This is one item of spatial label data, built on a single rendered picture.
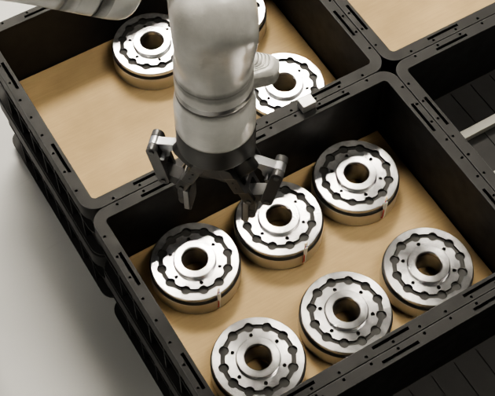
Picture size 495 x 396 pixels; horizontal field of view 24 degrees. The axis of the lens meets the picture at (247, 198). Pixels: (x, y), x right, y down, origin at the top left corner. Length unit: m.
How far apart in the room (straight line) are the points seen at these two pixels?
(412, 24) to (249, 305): 0.47
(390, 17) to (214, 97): 0.62
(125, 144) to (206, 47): 0.55
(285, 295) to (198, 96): 0.40
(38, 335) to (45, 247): 0.12
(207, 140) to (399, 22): 0.59
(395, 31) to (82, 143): 0.44
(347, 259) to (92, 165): 0.33
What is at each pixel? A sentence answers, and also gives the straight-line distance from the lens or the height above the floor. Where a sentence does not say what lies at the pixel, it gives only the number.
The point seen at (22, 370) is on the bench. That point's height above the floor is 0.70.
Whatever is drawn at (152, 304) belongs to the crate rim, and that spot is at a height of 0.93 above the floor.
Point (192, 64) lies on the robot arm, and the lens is 0.92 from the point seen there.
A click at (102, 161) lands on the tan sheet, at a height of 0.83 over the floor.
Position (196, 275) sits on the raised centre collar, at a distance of 1.28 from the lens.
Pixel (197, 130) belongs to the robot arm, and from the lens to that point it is 1.01.
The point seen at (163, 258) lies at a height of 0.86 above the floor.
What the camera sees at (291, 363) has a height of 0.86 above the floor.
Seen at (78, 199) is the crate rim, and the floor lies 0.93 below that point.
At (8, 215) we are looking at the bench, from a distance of 1.55.
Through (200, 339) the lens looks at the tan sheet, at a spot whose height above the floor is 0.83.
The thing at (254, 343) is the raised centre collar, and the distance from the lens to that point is 1.24.
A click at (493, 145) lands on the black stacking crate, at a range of 1.45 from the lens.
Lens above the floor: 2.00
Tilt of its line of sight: 58 degrees down
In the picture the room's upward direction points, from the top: straight up
